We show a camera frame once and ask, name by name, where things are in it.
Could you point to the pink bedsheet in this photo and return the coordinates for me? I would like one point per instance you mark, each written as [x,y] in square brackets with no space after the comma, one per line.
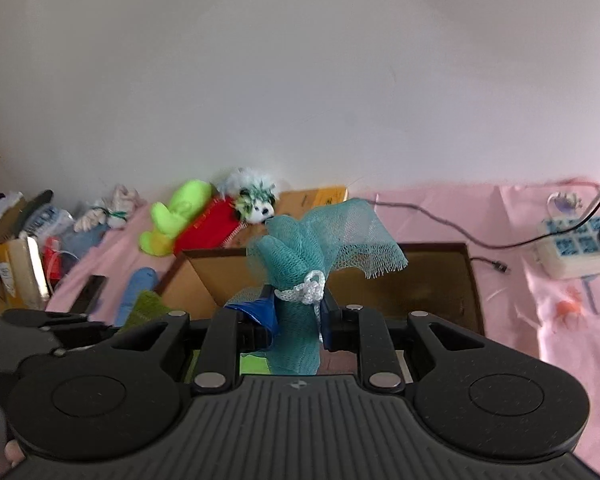
[505,320]

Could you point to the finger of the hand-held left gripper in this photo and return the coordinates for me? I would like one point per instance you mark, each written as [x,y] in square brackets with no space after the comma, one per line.
[70,332]

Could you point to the blue oblong case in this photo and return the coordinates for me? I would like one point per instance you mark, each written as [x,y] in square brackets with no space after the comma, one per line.
[137,290]

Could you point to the brown cardboard box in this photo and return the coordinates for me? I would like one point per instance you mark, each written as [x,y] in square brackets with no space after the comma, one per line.
[430,285]

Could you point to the white gloves bundle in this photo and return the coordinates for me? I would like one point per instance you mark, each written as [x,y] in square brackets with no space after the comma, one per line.
[122,200]

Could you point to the yellow book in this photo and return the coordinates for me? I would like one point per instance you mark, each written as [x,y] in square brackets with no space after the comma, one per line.
[320,195]

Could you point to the red plush toy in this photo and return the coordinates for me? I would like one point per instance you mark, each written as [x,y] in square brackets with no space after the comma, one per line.
[210,225]

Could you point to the black smartphone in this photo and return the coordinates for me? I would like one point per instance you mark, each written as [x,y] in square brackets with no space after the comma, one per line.
[87,295]

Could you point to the pale blue cloth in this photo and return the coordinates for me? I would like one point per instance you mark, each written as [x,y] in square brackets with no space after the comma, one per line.
[90,240]

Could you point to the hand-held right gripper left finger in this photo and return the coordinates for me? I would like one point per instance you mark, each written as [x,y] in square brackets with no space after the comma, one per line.
[260,317]

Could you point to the clear printed plastic bag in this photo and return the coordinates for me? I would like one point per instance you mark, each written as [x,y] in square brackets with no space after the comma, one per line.
[50,220]

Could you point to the white power strip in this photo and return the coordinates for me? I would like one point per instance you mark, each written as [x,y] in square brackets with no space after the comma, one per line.
[570,255]

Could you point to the red plastic packet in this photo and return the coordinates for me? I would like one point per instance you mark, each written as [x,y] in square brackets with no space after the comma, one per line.
[57,260]

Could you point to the lime green plush toy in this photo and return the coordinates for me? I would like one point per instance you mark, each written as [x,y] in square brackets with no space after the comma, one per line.
[180,210]

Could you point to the green textured cloth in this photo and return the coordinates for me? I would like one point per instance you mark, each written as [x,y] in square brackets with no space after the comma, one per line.
[147,310]

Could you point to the panda plush toy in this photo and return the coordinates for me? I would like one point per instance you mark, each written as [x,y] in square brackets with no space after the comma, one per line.
[252,200]

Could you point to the yellow tissue packet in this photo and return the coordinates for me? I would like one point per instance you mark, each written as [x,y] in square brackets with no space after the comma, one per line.
[17,270]

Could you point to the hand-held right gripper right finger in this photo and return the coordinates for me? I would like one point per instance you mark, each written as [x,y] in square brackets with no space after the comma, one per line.
[331,327]

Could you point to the teal mesh bath sponge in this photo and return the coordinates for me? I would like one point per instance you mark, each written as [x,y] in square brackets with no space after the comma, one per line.
[300,240]

